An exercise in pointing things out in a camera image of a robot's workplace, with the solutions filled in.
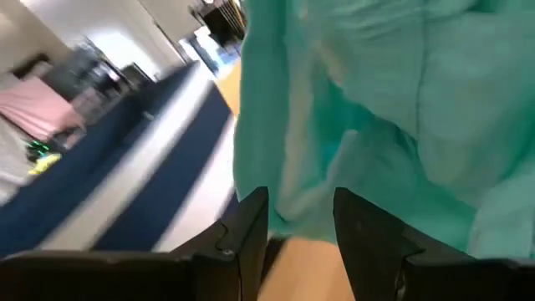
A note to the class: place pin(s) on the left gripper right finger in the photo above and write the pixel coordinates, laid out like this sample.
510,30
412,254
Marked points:
397,276

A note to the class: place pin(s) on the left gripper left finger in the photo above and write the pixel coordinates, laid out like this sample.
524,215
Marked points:
125,276

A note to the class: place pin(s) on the navy white striped fabric bin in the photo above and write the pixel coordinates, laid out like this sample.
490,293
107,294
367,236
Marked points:
167,188

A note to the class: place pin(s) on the light green garment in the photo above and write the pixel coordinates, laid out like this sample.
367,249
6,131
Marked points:
376,83

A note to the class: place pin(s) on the pink cloth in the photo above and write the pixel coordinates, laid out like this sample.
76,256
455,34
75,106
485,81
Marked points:
33,108

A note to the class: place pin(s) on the dark background equipment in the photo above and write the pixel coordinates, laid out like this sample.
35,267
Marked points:
83,75

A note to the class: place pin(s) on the light wooden desk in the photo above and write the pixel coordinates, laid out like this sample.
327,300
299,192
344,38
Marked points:
232,90

